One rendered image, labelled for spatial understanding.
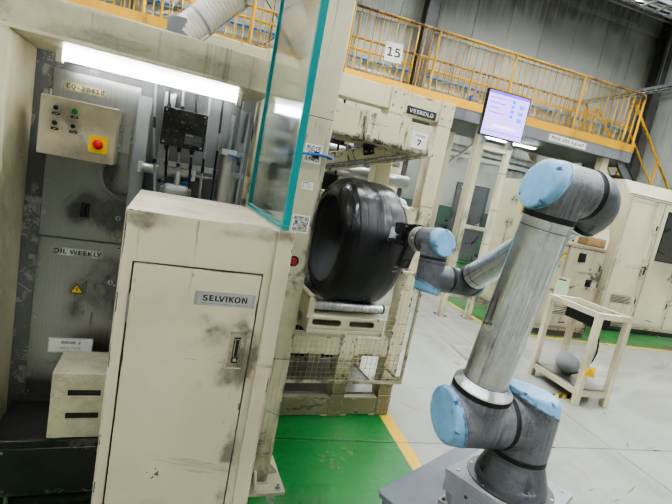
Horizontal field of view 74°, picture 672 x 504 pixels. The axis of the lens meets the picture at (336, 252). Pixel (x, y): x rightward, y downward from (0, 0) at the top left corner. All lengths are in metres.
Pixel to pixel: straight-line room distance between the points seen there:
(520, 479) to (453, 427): 0.26
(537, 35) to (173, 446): 13.65
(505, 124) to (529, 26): 8.25
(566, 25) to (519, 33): 1.45
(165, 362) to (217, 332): 0.14
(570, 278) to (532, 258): 5.44
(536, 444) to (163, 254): 1.04
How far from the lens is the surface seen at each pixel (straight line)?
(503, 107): 5.99
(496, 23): 13.55
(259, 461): 2.24
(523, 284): 1.09
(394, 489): 1.43
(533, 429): 1.31
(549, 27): 14.45
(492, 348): 1.14
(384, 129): 2.25
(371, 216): 1.78
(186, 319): 1.16
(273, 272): 1.15
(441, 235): 1.47
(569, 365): 4.54
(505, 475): 1.36
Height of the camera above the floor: 1.41
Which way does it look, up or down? 9 degrees down
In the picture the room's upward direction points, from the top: 11 degrees clockwise
